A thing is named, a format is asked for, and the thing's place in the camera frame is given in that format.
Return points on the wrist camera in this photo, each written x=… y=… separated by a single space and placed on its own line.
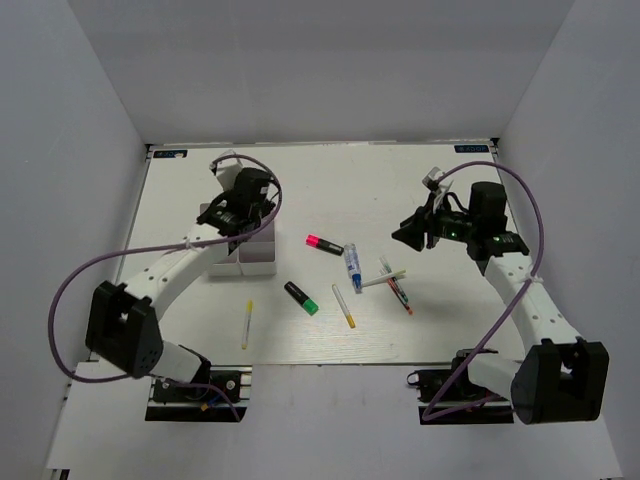
x=225 y=168
x=434 y=182

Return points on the white right organizer box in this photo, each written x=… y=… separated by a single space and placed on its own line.
x=257 y=256

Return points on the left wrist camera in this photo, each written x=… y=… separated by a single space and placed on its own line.
x=225 y=168

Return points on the clear glue bottle blue cap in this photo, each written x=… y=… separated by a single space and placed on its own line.
x=353 y=266

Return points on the green black highlighter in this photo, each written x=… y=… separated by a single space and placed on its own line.
x=301 y=298

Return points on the green clear pen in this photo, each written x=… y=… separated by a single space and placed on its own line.
x=387 y=267

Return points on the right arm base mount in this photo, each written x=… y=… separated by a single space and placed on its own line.
x=486 y=409

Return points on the red orange pen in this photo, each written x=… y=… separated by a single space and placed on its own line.
x=400 y=297

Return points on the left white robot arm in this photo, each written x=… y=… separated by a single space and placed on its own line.
x=123 y=326

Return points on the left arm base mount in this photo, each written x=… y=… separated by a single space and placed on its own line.
x=225 y=401

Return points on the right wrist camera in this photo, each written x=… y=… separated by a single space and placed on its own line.
x=434 y=182

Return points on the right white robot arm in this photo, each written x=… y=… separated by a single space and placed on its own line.
x=562 y=377

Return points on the white pale yellow pen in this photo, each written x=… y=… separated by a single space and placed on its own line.
x=383 y=278

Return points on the corner blue label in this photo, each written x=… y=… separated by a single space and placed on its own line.
x=471 y=148
x=170 y=154

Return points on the right corner blue label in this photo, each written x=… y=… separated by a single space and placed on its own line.
x=471 y=148

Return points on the left corner blue label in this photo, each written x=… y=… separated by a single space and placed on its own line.
x=170 y=154

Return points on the white organizer box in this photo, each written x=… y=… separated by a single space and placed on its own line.
x=227 y=267
x=257 y=256

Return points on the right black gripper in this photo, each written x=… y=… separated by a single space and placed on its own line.
x=413 y=229

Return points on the yellow marker near left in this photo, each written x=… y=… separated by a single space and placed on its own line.
x=247 y=324

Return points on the white left organizer box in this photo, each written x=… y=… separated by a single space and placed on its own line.
x=227 y=267

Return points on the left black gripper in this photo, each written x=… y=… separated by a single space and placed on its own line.
x=267 y=207

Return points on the yellow capped white marker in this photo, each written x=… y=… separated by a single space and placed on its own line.
x=343 y=306

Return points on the pink black highlighter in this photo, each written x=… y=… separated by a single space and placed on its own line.
x=324 y=245

